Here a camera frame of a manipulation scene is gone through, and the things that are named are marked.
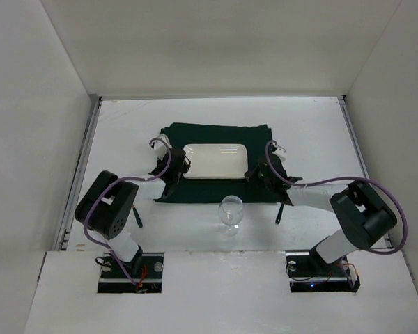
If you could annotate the aluminium table rail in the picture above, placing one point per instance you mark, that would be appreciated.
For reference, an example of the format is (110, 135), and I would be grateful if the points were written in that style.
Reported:
(67, 218)
(358, 152)

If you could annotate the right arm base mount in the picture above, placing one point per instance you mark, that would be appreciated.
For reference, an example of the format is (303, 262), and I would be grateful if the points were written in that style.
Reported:
(308, 274)

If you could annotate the dark green cloth placemat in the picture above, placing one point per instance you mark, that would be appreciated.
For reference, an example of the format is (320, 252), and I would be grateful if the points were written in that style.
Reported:
(214, 191)

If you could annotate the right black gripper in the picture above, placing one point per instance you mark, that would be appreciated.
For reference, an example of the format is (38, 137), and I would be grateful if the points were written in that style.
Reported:
(255, 172)

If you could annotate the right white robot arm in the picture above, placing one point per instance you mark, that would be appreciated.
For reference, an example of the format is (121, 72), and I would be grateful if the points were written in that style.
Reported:
(363, 216)

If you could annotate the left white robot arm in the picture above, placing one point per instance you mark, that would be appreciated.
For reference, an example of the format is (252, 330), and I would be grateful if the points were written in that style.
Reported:
(105, 207)

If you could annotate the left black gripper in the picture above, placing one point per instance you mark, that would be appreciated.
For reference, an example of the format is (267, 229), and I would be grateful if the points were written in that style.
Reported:
(180, 165)

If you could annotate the white rectangular plate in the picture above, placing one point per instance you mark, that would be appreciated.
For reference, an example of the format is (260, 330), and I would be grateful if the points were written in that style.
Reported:
(216, 161)

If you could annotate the gold knife black handle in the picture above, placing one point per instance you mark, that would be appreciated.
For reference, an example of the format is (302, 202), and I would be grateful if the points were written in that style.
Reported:
(279, 214)

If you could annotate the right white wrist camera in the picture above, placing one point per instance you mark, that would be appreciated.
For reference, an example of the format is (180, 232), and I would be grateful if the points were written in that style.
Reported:
(280, 152)

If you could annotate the right aluminium table rail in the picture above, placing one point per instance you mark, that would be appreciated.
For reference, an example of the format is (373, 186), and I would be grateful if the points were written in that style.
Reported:
(358, 152)

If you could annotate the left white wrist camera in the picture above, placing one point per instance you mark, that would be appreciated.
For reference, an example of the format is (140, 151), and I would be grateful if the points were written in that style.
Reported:
(160, 145)

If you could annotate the clear wine glass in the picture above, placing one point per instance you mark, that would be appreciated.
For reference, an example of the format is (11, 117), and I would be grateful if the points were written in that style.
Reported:
(230, 213)

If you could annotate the gold fork black handle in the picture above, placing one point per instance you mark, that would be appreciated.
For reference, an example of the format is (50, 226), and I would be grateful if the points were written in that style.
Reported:
(137, 217)

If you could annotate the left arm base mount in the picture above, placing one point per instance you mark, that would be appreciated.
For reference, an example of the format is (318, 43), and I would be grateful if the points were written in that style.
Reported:
(146, 277)

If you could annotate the left aluminium table rail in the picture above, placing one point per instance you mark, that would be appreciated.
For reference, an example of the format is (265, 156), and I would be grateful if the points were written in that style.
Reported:
(67, 218)

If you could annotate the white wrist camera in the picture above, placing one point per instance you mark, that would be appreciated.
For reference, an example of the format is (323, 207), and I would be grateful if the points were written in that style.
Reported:
(280, 152)
(160, 145)

